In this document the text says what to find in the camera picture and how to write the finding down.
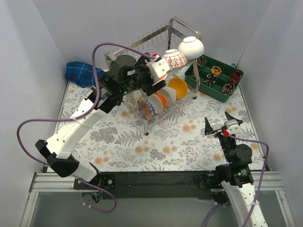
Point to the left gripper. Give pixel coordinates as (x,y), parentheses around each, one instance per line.
(155,85)

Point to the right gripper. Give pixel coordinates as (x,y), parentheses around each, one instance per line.
(219,130)

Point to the cream bowl red wreath pattern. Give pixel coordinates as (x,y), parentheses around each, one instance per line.
(157,79)

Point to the white bowl red diamond pattern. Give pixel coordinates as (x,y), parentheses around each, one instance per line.
(174,58)

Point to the plain white ribbed bowl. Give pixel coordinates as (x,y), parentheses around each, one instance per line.
(191,47)

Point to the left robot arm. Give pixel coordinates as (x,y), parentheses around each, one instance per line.
(126,75)

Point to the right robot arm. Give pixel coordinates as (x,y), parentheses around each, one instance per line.
(235,177)

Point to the white grey-rimmed bowl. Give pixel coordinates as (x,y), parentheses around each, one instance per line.
(169,94)

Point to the cream floral bowl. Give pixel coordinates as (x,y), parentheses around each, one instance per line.
(130,98)

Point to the orange and white bowl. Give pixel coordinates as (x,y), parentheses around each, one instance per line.
(158,101)

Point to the yellow bowl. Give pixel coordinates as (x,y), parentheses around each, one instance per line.
(180,86)

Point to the rolled brown patterned sock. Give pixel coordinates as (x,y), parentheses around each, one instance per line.
(228,89)

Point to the blue zigzag patterned bowl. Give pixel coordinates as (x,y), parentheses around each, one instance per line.
(152,108)

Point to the red patterned bowl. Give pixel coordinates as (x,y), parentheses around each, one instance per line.
(147,111)

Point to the green compartment tray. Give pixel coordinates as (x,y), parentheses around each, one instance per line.
(217,79)

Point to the rolled dark floral sock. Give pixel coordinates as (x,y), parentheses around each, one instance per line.
(201,61)

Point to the rolled yellow sock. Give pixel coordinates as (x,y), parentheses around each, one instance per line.
(216,70)

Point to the blue plaid cloth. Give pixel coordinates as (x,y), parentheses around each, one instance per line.
(79,73)

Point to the floral table mat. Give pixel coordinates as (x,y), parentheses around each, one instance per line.
(178,143)

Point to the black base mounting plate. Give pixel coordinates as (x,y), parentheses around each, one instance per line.
(176,184)

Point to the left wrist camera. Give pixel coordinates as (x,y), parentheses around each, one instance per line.
(158,66)

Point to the aluminium frame rail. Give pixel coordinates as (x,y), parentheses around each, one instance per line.
(51,182)

